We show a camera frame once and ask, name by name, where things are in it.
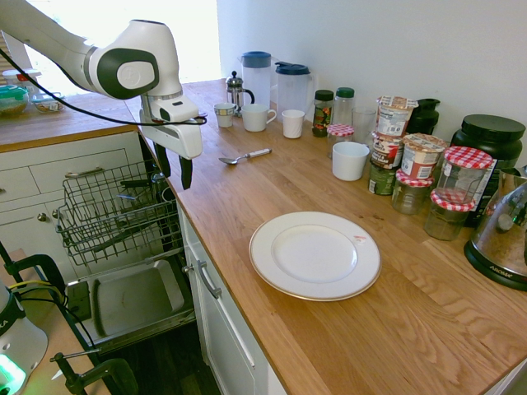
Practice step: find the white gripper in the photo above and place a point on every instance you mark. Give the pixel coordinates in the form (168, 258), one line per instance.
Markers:
(181, 138)

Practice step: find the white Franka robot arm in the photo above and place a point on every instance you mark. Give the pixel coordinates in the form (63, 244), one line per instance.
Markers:
(140, 49)

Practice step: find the open dishwasher door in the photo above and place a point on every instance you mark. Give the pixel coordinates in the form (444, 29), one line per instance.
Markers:
(136, 296)

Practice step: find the black cup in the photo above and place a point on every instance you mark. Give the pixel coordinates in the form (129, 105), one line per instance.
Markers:
(168, 194)

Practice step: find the small patterned white cup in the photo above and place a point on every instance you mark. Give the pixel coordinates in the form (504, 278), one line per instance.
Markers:
(224, 115)

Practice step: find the glass French press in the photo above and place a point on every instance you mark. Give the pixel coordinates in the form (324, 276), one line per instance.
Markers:
(236, 94)

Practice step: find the round metal cabinet knob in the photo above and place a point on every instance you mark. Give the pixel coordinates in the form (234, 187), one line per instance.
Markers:
(188, 269)
(41, 217)
(55, 214)

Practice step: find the clear pitcher with blue lid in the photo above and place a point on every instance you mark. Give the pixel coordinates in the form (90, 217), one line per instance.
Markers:
(256, 82)

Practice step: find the white ribbed cup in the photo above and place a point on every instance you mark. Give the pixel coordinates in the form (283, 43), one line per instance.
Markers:
(293, 124)

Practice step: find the clear pitcher with teal lid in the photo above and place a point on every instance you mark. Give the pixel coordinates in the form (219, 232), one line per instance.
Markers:
(293, 92)

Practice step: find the small clear food container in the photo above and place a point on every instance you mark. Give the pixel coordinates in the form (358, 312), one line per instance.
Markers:
(48, 103)

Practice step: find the spice jar with black lid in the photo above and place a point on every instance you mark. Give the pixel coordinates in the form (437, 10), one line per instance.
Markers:
(322, 113)

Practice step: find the black C-clamp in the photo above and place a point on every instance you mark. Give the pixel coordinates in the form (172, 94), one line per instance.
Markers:
(41, 263)
(107, 372)

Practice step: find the white plate with gold rim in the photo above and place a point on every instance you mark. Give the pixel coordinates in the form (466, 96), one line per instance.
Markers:
(315, 256)

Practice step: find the small jar with checkered lid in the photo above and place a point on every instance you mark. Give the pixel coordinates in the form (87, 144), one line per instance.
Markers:
(339, 132)

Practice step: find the wide white cup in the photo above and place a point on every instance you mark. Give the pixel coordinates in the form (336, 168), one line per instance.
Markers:
(349, 162)

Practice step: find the food container with green lid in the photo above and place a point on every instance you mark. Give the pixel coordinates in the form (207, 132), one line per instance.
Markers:
(12, 100)

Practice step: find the spice jar with green lid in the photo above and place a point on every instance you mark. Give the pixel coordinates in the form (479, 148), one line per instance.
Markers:
(344, 107)

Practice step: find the clear drinking glass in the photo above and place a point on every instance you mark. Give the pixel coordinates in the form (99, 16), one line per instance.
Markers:
(364, 123)

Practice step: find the green tin can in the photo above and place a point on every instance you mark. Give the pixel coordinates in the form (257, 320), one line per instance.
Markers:
(379, 181)

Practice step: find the paper oatmeal cup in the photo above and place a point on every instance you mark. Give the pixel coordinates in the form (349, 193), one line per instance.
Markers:
(386, 151)
(421, 158)
(395, 117)

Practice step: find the glass jar with checkered lid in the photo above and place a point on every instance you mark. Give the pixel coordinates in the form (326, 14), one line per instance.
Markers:
(411, 195)
(446, 220)

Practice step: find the black shaker bottle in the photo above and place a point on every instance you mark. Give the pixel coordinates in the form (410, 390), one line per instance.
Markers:
(426, 117)

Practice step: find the large jar with checkered lid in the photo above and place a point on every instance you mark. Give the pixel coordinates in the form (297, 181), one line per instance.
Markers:
(464, 175)

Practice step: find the big black powder tub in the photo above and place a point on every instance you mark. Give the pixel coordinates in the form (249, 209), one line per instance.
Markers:
(492, 142)

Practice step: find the stainless steel electric kettle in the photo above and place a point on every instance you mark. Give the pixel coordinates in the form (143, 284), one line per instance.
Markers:
(496, 238)

